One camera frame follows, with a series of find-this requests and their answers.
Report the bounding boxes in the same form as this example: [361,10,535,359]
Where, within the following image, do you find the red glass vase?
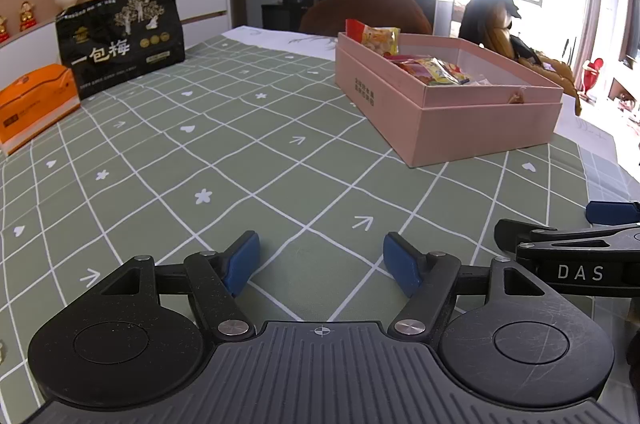
[581,58,606,98]

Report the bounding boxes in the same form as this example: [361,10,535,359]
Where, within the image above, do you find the white standing air conditioner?
[597,0,621,50]

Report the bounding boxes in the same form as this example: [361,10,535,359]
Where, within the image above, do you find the pink cardboard box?
[334,32,565,168]

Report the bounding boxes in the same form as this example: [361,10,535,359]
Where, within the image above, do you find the orange cardboard box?
[0,64,82,156]

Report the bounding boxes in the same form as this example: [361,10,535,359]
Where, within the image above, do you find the green checked tablecloth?
[0,33,640,410]

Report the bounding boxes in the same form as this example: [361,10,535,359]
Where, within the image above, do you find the red snack packet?
[345,18,370,44]

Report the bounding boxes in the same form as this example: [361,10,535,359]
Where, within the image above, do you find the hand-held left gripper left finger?
[87,230,262,340]

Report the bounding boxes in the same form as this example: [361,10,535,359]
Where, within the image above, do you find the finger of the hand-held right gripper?
[494,219,640,255]
[586,201,640,226]

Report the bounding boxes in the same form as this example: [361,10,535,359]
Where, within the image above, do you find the clear yellow cake packet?
[359,26,402,56]

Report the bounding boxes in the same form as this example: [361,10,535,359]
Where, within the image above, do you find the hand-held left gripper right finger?
[382,231,548,339]

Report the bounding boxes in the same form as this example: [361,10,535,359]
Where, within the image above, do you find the black plum gift box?
[55,0,187,101]

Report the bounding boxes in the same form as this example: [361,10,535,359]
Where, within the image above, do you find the brown massage chair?
[492,17,583,115]

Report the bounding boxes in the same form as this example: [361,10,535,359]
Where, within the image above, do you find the yellow mushroom print snack packet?
[400,57,472,86]

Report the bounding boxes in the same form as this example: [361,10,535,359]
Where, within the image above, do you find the dark jacket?
[459,0,522,50]

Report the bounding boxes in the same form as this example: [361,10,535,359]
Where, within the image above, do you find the chair with brown fleece cover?
[299,0,433,36]

